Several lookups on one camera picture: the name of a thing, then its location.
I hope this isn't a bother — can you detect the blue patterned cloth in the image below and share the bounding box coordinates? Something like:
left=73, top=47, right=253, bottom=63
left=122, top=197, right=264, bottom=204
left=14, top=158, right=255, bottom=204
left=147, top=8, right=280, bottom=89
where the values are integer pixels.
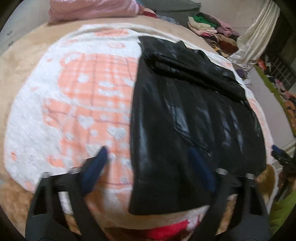
left=157, top=14, right=180, bottom=25

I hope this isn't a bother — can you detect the white wardrobe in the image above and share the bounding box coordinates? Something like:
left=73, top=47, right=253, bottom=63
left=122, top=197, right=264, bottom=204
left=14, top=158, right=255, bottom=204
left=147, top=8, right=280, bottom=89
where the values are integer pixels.
left=0, top=11, right=18, bottom=56

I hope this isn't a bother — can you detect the black leather jacket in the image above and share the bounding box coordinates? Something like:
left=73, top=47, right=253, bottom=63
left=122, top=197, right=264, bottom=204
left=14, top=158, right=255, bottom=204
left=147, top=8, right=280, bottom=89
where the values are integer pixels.
left=128, top=35, right=268, bottom=216

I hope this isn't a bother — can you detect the grey pillow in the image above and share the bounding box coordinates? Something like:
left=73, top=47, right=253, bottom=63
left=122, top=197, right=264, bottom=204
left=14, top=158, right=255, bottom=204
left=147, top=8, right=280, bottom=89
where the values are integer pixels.
left=139, top=0, right=202, bottom=21

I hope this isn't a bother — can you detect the purple clothes heap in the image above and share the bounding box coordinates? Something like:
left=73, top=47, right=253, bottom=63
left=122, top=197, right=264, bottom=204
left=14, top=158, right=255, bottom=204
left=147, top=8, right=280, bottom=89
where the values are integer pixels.
left=236, top=68, right=249, bottom=80

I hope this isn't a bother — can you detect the red cloth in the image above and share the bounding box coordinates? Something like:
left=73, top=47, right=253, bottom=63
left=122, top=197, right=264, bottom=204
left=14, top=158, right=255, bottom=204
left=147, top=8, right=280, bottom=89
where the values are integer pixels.
left=147, top=220, right=190, bottom=241

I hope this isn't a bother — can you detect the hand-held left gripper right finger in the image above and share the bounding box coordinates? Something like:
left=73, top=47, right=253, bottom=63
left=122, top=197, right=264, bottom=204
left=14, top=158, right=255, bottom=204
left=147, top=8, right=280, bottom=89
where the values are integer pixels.
left=187, top=146, right=271, bottom=241

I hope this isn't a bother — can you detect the cream satin curtain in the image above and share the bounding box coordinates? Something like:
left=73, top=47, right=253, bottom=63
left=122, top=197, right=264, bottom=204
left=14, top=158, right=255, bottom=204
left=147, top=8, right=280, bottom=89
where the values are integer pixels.
left=228, top=2, right=282, bottom=71

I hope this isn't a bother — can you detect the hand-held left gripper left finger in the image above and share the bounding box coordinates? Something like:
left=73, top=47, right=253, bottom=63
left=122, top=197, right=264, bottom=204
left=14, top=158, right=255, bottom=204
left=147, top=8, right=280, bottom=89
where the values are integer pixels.
left=25, top=146, right=109, bottom=241

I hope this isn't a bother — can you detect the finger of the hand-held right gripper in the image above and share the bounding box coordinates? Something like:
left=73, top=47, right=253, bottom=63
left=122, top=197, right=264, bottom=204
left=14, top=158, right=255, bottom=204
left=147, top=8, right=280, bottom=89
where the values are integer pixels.
left=271, top=144, right=292, bottom=163

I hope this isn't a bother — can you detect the pile of folded clothes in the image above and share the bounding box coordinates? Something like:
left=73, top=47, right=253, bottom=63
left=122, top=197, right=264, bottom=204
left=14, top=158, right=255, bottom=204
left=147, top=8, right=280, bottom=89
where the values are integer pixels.
left=187, top=12, right=241, bottom=57

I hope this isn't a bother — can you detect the pink quilted coat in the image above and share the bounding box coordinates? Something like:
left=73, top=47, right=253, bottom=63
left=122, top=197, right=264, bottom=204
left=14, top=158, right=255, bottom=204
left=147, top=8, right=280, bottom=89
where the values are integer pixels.
left=47, top=0, right=140, bottom=24

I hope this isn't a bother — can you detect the pink white plaid blanket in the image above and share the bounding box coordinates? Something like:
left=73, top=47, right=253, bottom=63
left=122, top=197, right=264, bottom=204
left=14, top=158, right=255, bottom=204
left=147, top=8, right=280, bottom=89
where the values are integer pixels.
left=3, top=24, right=277, bottom=219

